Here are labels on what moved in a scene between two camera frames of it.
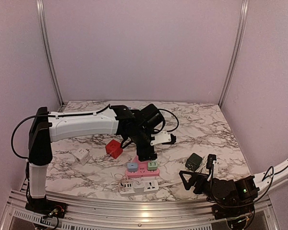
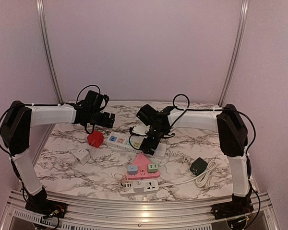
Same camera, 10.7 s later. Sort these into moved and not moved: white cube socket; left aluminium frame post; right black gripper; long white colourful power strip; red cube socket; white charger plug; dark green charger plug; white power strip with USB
Moved: dark green charger plug; red cube socket; right black gripper; long white colourful power strip
Not moved: white cube socket; left aluminium frame post; white power strip with USB; white charger plug
